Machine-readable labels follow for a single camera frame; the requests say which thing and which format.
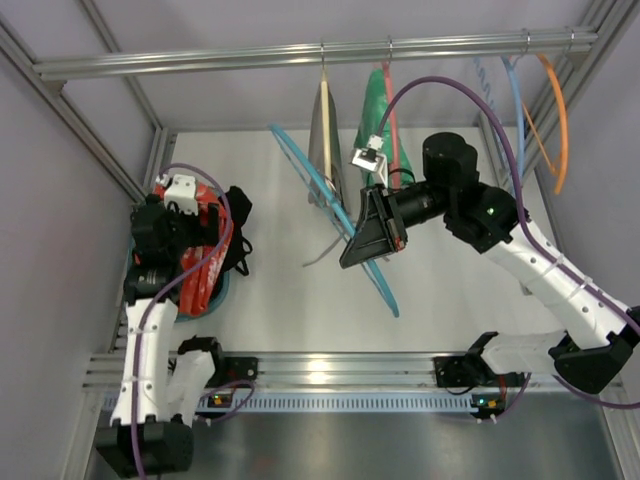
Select red white patterned trousers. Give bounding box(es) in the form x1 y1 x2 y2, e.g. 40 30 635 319
153 180 233 319

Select teal blue hanger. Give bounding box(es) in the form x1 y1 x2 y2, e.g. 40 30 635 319
268 124 400 318

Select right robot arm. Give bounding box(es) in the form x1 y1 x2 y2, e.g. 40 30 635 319
339 132 639 395

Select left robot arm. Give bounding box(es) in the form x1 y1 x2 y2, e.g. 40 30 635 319
96 193 229 479

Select pink hanger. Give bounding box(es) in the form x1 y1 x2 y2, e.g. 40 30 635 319
381 38 401 170

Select beige wooden hanger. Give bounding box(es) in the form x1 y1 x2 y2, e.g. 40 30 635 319
319 44 336 193

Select brown grey trousers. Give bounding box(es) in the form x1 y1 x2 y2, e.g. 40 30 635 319
302 74 351 269

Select green patterned trousers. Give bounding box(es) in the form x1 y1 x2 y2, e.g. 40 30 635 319
353 65 414 188

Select orange hanger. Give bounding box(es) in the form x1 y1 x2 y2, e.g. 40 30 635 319
522 53 570 196

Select light blue spiral hanger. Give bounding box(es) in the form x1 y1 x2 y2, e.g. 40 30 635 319
471 55 516 171

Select black clothes pile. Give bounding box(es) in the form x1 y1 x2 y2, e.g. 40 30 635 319
222 186 253 277

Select teal laundry basket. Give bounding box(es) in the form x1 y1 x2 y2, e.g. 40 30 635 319
127 199 232 322

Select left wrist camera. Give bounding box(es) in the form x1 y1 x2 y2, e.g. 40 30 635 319
156 174 198 216

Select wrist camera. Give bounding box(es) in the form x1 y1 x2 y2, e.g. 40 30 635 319
156 174 198 216
350 135 388 187

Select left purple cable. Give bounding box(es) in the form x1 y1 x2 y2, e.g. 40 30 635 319
130 163 236 479

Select purple cable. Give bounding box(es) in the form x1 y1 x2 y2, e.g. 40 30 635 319
379 75 640 411
130 163 236 479

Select left aluminium frame post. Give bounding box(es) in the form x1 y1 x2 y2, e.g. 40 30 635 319
1 1 160 192

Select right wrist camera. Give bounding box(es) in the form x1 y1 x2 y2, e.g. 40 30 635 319
350 135 388 187

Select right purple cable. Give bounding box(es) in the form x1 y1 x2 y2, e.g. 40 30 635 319
379 75 640 411

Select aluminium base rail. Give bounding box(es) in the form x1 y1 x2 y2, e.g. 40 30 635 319
82 319 624 396

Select light blue cable duct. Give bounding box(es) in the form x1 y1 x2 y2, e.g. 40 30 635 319
99 390 506 416

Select aluminium hanging rail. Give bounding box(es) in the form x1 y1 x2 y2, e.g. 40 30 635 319
33 27 598 81

